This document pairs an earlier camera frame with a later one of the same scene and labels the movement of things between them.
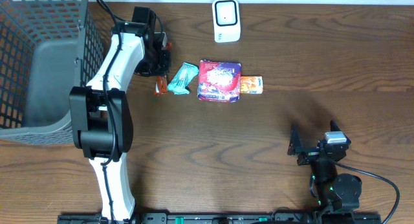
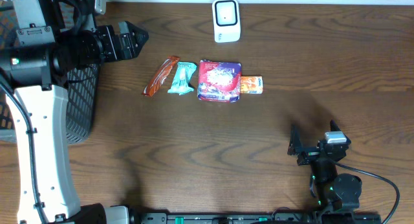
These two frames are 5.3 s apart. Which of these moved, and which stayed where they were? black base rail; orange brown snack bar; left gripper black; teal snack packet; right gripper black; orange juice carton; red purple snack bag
Moved: left gripper black; teal snack packet; orange brown snack bar
Stayed: black base rail; orange juice carton; red purple snack bag; right gripper black
